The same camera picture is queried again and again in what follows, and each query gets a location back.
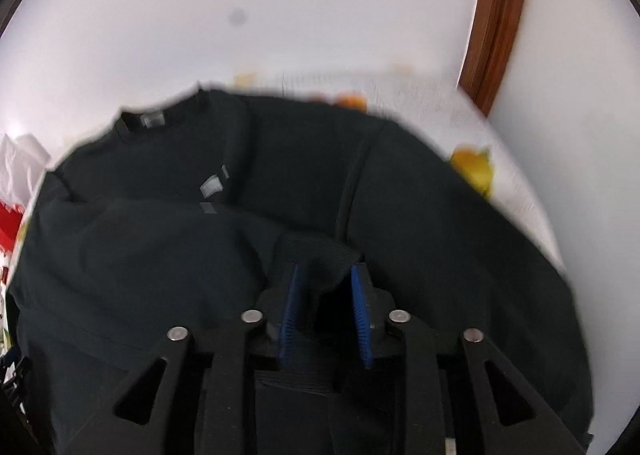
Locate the white plastic bag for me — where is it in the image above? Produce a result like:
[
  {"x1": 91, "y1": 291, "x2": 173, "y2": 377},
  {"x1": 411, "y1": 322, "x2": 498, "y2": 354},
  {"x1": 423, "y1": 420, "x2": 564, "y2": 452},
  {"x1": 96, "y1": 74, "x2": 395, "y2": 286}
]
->
[{"x1": 0, "y1": 132, "x2": 53, "y2": 216}]

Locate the red paper bag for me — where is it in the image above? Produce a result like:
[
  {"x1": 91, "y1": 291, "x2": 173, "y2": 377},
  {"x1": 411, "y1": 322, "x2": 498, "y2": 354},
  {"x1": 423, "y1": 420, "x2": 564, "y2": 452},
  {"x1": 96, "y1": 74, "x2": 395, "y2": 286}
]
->
[{"x1": 0, "y1": 200, "x2": 26, "y2": 256}]

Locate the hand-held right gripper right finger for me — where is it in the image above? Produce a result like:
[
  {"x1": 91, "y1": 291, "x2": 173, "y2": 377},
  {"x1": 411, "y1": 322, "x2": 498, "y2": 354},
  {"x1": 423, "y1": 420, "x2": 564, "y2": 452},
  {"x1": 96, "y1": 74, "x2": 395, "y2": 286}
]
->
[{"x1": 350, "y1": 262, "x2": 588, "y2": 455}]

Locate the brown wooden door frame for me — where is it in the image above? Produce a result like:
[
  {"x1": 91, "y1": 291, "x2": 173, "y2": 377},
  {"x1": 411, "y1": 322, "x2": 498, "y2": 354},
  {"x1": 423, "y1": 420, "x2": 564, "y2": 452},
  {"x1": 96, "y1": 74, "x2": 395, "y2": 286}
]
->
[{"x1": 457, "y1": 0, "x2": 532, "y2": 117}]

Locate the black t-shirt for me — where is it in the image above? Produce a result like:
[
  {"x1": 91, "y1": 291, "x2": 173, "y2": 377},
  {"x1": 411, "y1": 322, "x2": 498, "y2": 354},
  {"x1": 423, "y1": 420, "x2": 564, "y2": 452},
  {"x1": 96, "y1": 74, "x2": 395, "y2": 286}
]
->
[{"x1": 7, "y1": 88, "x2": 596, "y2": 455}]

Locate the fruit-print white bed sheet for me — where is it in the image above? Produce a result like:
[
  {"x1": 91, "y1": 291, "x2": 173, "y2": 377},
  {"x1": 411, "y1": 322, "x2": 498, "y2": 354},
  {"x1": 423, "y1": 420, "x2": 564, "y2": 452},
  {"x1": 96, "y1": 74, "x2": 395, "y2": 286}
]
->
[{"x1": 197, "y1": 64, "x2": 568, "y2": 281}]

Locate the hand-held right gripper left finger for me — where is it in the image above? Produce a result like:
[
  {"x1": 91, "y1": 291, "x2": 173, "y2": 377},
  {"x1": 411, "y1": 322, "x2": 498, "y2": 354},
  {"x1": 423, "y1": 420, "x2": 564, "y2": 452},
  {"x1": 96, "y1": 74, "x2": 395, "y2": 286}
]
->
[{"x1": 55, "y1": 262, "x2": 307, "y2": 455}]

